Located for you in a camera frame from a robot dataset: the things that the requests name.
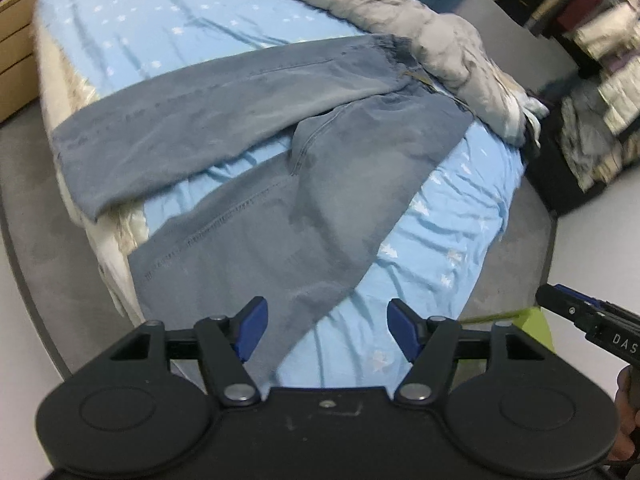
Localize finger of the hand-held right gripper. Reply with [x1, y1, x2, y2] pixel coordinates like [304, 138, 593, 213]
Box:
[553, 284, 619, 312]
[535, 284, 599, 343]

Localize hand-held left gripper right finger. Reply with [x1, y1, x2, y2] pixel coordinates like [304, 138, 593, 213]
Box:
[387, 298, 546, 407]

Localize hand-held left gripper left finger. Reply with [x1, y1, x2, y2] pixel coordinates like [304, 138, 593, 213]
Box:
[109, 295, 270, 407]

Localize blue denim jeans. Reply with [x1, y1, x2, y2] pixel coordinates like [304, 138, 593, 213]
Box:
[50, 33, 476, 387]

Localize pile of mixed clothes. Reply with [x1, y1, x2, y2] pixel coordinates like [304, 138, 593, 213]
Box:
[559, 55, 640, 194]

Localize person's right hand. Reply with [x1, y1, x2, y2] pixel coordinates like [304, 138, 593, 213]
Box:
[613, 364, 640, 462]

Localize green plastic stool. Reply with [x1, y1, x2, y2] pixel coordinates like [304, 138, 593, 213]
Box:
[459, 307, 557, 357]

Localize black bag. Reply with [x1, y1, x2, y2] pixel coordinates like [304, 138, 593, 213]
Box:
[522, 110, 609, 217]

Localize pale white cloth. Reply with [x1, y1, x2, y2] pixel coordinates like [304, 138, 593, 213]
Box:
[504, 89, 551, 137]

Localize brown belt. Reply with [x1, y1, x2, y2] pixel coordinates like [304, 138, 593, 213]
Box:
[404, 71, 437, 92]

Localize grey patchwork quilt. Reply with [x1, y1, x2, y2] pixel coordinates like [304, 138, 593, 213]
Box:
[210, 0, 532, 137]

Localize bed with blue star sheet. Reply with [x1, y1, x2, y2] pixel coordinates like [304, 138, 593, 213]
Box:
[32, 0, 527, 389]

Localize wooden nightstand with drawers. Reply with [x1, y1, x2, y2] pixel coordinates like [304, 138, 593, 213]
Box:
[0, 0, 42, 124]

